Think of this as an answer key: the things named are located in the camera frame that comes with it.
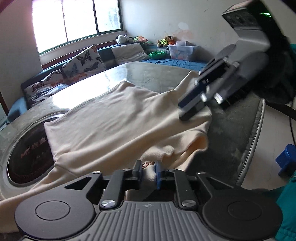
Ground green plastic bowl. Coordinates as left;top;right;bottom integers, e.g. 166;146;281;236
149;51;167;60

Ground upright butterfly print pillow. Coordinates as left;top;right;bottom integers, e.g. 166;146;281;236
61;45;106;85

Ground plain grey cushion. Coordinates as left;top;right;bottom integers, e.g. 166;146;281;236
111;43;150;65

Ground teal jacket sleeve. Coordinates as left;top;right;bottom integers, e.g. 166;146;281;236
275;173;296;241

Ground colourful plush toys pile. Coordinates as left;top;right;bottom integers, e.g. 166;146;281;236
157;36;176;48

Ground large window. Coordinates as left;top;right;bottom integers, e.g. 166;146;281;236
32;0;123;54

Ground flat butterfly print pillow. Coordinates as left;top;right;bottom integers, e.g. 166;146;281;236
24;70;69;107

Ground cream knit garment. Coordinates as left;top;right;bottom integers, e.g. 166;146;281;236
1;71;211;233

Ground clear plastic storage box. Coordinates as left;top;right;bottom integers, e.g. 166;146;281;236
169;42;200;61

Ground blue corner sofa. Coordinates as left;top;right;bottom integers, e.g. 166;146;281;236
6;44;206;124

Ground blue plastic stool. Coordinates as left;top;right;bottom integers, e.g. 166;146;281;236
275;144;296;177

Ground round black induction cooktop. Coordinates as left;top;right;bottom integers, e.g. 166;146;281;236
6;114;61;187

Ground black white plush toy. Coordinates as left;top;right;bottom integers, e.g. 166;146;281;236
115;35;133;45

